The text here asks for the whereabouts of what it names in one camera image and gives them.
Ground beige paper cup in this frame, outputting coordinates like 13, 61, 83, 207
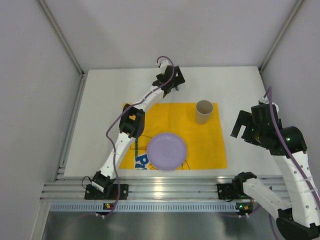
195, 100, 214, 125

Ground yellow pikachu cloth placemat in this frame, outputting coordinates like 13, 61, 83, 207
119, 102, 228, 170

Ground purple plastic plate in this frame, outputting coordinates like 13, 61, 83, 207
146, 132, 188, 171

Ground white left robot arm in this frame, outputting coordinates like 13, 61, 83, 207
91, 60, 186, 195

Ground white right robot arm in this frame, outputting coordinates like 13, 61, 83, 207
231, 103, 320, 240

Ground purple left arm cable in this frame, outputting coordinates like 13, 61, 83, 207
96, 56, 174, 218

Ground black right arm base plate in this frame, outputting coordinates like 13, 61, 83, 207
216, 183, 248, 202

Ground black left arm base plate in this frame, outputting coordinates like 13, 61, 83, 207
84, 183, 130, 201

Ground right aluminium frame post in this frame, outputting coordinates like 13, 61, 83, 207
258, 0, 307, 73

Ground aluminium frame post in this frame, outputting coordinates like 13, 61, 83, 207
258, 0, 307, 73
36, 0, 84, 76

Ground left aluminium frame post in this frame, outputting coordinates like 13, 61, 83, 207
36, 0, 84, 76

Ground aluminium mounting rail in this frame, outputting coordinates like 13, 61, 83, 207
39, 159, 296, 202

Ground slotted grey cable duct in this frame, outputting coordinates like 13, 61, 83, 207
50, 201, 253, 213

